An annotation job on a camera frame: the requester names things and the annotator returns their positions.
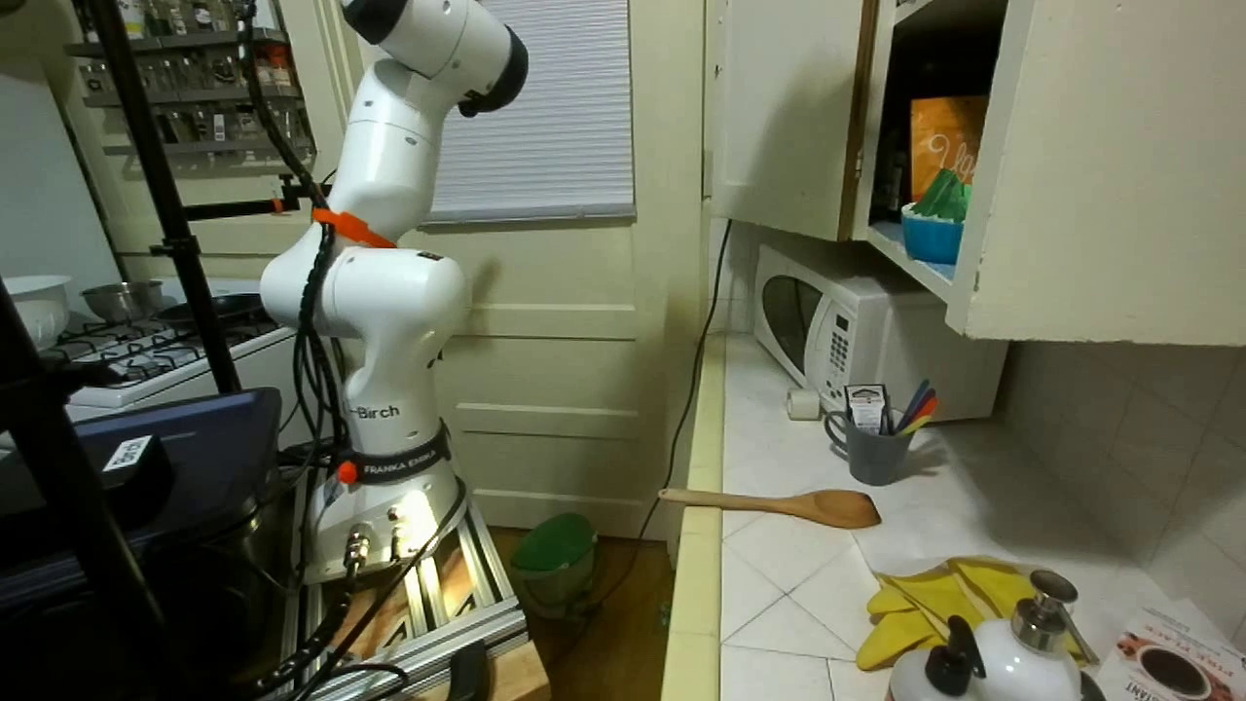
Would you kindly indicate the small grey pot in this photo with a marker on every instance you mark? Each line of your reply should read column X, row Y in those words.
column 112, row 300

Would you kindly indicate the white microwave oven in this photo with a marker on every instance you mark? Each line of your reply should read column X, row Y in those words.
column 881, row 335

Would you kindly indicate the open cream cabinet door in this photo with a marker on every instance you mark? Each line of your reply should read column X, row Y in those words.
column 1114, row 169

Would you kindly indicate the white pot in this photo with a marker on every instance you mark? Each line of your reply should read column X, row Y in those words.
column 42, row 307

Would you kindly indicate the gas stove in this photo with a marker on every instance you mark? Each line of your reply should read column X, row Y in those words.
column 156, row 343

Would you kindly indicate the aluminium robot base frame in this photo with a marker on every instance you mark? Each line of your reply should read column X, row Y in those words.
column 481, row 626

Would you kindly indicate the green bucket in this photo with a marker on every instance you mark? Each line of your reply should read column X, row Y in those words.
column 559, row 552

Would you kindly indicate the grey utensil mug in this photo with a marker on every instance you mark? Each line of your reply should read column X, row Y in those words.
column 879, row 452

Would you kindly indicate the blue bowl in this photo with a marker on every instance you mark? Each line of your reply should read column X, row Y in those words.
column 930, row 238

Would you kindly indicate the green cloth item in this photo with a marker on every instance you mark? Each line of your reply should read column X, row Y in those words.
column 950, row 198

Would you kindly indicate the wooden spoon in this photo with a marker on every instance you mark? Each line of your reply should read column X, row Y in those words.
column 830, row 509

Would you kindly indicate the black frame beam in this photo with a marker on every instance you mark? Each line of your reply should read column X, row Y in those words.
column 51, row 469

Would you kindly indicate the white window blind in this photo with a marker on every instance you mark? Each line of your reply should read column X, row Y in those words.
column 572, row 140

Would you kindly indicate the black box white label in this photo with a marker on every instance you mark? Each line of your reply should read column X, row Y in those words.
column 129, row 490

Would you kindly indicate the small white container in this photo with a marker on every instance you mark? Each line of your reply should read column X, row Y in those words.
column 803, row 403

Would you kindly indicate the orange pen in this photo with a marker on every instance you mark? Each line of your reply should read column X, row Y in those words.
column 921, row 414

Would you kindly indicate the yellow rubber glove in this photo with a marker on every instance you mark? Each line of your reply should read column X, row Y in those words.
column 898, row 635
column 988, row 587

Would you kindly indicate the magazine with coffee cup print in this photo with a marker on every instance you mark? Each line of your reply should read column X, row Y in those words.
column 1171, row 667

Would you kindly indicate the dark blue pen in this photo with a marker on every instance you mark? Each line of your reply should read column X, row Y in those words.
column 914, row 394

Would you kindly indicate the spice rack shelf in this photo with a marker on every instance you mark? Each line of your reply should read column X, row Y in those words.
column 181, row 79

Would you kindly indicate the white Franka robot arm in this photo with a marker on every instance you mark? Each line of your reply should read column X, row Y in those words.
column 376, row 299

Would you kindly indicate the orange box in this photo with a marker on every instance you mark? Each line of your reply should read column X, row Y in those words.
column 939, row 137

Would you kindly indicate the cream panel door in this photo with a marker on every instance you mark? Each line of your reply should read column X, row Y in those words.
column 559, row 365

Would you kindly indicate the cream wall cabinet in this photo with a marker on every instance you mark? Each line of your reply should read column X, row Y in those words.
column 924, row 270

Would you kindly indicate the black camera stand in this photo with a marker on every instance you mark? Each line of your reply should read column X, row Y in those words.
column 156, row 182

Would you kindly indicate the closed cream cabinet door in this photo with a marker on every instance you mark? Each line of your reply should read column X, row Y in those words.
column 786, row 117

